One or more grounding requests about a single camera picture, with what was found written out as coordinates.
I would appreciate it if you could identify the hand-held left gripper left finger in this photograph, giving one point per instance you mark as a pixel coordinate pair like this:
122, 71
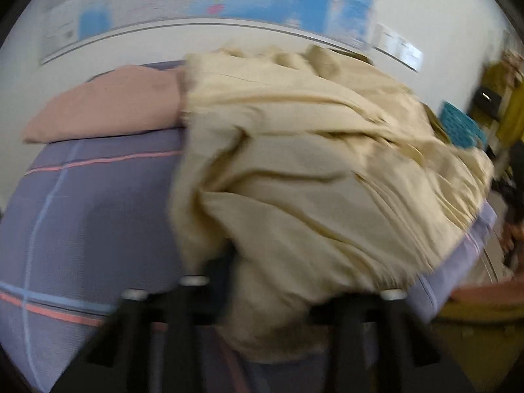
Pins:
172, 307

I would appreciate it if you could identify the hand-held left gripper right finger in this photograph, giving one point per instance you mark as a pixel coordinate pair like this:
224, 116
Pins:
368, 327

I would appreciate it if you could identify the cream garment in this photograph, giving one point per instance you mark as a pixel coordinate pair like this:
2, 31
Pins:
307, 172

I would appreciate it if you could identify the person's right forearm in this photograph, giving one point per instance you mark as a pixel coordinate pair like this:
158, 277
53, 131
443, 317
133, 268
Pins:
491, 291

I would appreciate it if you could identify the purple plaid bed sheet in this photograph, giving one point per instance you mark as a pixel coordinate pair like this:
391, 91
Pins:
102, 221

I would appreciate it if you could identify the olive cloth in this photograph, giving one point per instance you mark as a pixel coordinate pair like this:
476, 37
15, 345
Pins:
483, 335

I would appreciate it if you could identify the pink garment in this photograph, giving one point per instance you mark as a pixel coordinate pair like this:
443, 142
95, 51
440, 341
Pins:
106, 102

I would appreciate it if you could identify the teal plastic rack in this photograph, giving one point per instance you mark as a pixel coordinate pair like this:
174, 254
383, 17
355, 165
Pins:
458, 123

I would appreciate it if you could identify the black handbag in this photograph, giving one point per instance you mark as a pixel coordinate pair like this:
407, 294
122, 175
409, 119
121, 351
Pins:
487, 102

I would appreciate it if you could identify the yellow-green hanging sweater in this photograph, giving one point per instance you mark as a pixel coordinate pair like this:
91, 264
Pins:
513, 110

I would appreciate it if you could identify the white wall switch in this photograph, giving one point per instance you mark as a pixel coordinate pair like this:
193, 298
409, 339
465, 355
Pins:
416, 56

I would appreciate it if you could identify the white wall socket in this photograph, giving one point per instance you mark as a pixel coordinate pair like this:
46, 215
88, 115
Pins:
385, 39
403, 49

